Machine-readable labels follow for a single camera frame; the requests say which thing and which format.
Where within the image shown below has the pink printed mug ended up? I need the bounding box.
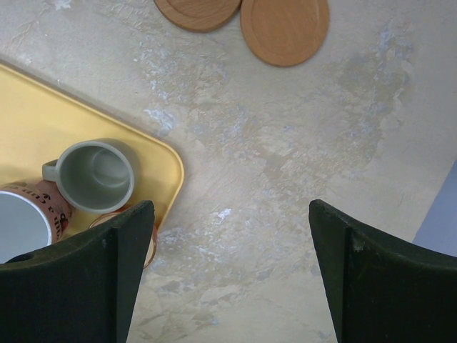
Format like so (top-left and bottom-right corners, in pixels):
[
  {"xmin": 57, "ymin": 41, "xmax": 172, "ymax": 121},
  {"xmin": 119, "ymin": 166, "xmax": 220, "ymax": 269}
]
[{"xmin": 1, "ymin": 179, "xmax": 74, "ymax": 263}]

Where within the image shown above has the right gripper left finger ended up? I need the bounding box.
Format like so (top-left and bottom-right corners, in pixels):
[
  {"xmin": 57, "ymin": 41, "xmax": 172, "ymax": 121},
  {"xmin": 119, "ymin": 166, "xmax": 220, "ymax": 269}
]
[{"xmin": 1, "ymin": 201, "xmax": 155, "ymax": 342}]

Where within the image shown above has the yellow tray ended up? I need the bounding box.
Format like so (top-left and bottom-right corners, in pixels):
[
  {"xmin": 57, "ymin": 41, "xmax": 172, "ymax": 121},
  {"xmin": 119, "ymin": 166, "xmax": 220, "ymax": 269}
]
[{"xmin": 1, "ymin": 64, "xmax": 184, "ymax": 229}]

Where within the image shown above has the light wooden coaster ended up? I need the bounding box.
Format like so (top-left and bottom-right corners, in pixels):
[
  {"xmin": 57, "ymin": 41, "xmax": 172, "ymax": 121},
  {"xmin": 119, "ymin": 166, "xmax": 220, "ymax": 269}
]
[
  {"xmin": 155, "ymin": 0, "xmax": 241, "ymax": 33},
  {"xmin": 240, "ymin": 0, "xmax": 330, "ymax": 67}
]

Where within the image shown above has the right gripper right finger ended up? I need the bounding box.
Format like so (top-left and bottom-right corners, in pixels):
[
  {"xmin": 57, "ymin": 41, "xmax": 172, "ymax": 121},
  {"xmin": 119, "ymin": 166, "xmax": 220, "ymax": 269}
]
[{"xmin": 308, "ymin": 199, "xmax": 456, "ymax": 342}]

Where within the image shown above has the small grey cup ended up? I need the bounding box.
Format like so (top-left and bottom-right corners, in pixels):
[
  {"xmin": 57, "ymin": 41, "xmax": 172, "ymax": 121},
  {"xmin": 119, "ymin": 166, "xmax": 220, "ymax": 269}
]
[{"xmin": 41, "ymin": 138, "xmax": 141, "ymax": 214}]

